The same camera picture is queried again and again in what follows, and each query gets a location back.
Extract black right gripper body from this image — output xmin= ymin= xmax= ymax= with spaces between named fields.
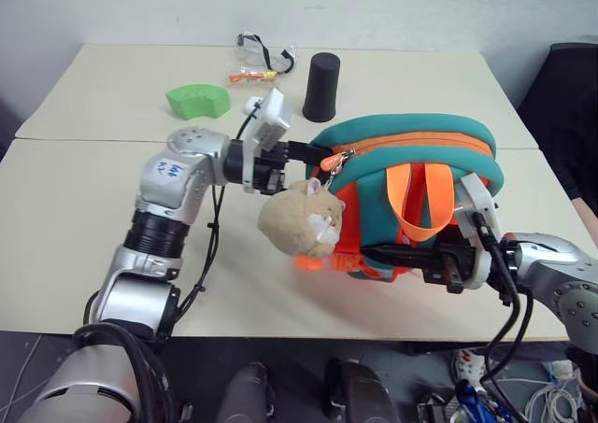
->
xmin=422 ymin=229 xmax=477 ymax=293

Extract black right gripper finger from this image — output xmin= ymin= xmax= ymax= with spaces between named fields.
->
xmin=362 ymin=246 xmax=438 ymax=260
xmin=373 ymin=257 xmax=435 ymax=275

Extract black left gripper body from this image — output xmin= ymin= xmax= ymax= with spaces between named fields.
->
xmin=254 ymin=141 xmax=292 ymax=195

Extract orange and teal backpack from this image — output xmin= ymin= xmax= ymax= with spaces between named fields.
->
xmin=307 ymin=113 xmax=505 ymax=285

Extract beige plush hamster toy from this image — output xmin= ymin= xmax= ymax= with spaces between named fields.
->
xmin=258 ymin=177 xmax=348 ymax=273

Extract black plastic cup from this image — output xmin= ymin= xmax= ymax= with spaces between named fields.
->
xmin=302 ymin=52 xmax=342 ymax=124

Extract orange bagged earplugs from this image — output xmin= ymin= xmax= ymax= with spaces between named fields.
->
xmin=223 ymin=67 xmax=277 ymax=87

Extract green curved foam block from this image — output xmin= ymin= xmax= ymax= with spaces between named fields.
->
xmin=164 ymin=82 xmax=233 ymax=121

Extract white and red sneaker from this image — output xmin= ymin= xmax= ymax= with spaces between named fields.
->
xmin=450 ymin=347 xmax=490 ymax=391

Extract clear bagged safety glasses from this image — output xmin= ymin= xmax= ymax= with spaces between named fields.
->
xmin=235 ymin=31 xmax=299 ymax=77

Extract dark rounded shape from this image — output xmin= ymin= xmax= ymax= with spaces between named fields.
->
xmin=217 ymin=360 xmax=275 ymax=423
xmin=324 ymin=357 xmax=398 ymax=423

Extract blue metal object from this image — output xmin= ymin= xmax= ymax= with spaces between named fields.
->
xmin=455 ymin=379 xmax=496 ymax=423

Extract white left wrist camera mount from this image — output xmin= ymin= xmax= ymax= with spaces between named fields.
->
xmin=241 ymin=86 xmax=294 ymax=195

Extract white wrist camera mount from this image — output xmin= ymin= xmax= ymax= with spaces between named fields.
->
xmin=455 ymin=171 xmax=501 ymax=291
xmin=241 ymin=86 xmax=294 ymax=195

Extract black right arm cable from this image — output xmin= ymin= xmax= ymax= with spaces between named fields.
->
xmin=471 ymin=210 xmax=536 ymax=423

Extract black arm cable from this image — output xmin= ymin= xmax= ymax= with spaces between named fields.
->
xmin=74 ymin=100 xmax=263 ymax=423
xmin=471 ymin=210 xmax=536 ymax=423

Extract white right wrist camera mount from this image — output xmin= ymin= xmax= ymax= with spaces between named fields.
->
xmin=455 ymin=171 xmax=501 ymax=291

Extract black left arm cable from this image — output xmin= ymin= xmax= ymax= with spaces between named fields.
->
xmin=74 ymin=100 xmax=263 ymax=423

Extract white floor cable bundle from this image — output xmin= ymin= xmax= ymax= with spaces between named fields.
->
xmin=527 ymin=378 xmax=583 ymax=423

